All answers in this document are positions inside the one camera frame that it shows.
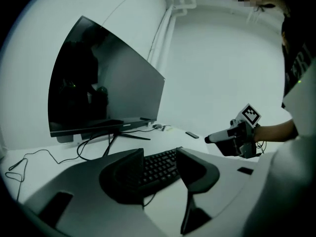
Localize black monitor with thin stand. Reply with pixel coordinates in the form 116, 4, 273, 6
48, 15, 165, 158

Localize right gripper thin cable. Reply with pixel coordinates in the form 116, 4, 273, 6
255, 140, 268, 158

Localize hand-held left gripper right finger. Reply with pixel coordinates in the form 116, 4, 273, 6
175, 146, 261, 235

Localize person's black printed t-shirt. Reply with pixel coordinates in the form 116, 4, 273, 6
281, 16, 313, 108

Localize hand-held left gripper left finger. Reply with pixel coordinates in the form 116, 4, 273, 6
23, 148, 173, 237

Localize small coiled cable adapter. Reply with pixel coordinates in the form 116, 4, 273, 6
152, 123, 171, 131

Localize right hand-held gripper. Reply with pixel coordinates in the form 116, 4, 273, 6
204, 103, 262, 159

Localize white wall pipes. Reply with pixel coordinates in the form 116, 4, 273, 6
147, 0, 198, 68

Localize person's right forearm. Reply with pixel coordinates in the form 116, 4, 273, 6
254, 118, 299, 143

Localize black computer keyboard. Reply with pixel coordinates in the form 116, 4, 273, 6
138, 146, 183, 199

